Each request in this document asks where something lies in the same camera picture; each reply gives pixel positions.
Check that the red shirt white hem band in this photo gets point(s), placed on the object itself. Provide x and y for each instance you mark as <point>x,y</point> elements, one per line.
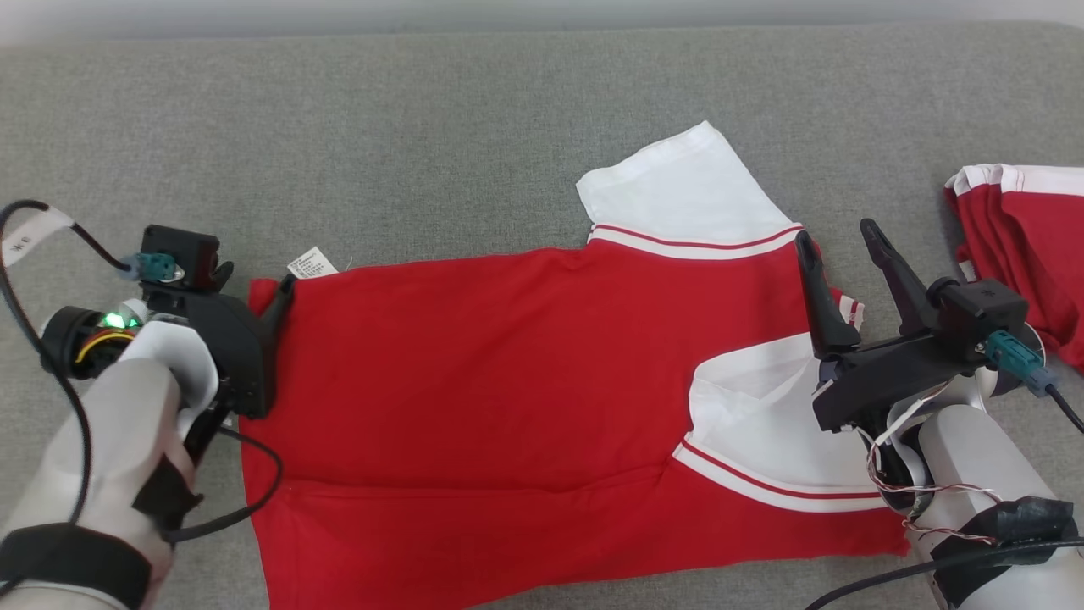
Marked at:
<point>1033,246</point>

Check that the grey fabric sofa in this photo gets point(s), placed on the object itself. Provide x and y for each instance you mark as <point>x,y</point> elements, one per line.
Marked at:
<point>423,127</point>

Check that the red shirt white striped sleeves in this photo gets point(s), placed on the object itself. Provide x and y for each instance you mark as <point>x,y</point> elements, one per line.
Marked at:
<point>474,381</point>

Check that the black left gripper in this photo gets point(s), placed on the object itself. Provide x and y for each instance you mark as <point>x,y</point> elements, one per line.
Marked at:
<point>241,364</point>

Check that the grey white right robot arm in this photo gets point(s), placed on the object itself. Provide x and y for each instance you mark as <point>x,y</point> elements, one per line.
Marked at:
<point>965,457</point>

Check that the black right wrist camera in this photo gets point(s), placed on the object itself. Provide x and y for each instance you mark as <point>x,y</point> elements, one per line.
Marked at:
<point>982,313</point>

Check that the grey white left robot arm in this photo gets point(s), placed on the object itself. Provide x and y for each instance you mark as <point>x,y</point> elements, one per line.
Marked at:
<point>110,440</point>

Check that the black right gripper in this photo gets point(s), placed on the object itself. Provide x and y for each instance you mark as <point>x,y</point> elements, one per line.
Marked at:
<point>889,377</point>

